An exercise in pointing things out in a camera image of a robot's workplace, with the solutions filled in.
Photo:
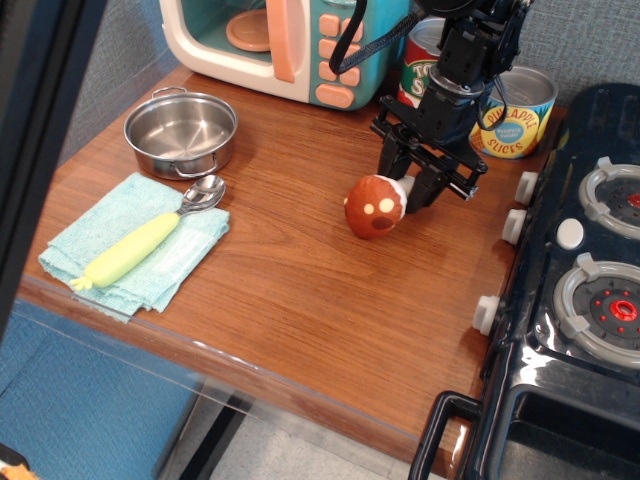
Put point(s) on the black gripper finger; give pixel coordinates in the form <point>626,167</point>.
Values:
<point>394,160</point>
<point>428,185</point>

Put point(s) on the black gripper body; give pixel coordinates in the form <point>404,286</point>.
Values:
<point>436,131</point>

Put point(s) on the brown toy mushroom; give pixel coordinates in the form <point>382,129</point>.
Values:
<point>376,204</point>

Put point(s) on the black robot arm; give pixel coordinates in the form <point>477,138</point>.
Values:
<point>479,42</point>

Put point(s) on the stainless steel bowl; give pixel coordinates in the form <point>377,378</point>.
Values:
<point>180,135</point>

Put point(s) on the pineapple slices can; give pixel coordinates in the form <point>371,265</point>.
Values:
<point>516,116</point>

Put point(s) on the tomato sauce can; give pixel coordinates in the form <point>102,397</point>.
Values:
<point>421,51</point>

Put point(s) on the teal toy microwave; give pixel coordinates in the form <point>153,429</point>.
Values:
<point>282,48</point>

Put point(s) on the dark blue toy stove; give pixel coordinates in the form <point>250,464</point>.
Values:
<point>560,397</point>

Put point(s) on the teal folded cloth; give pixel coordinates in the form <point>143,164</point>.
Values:
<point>153,283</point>

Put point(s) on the orange object bottom left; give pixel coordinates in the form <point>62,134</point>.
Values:
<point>17,472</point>

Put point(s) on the spoon with yellow-green handle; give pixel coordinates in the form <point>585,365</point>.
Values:
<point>118,260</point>

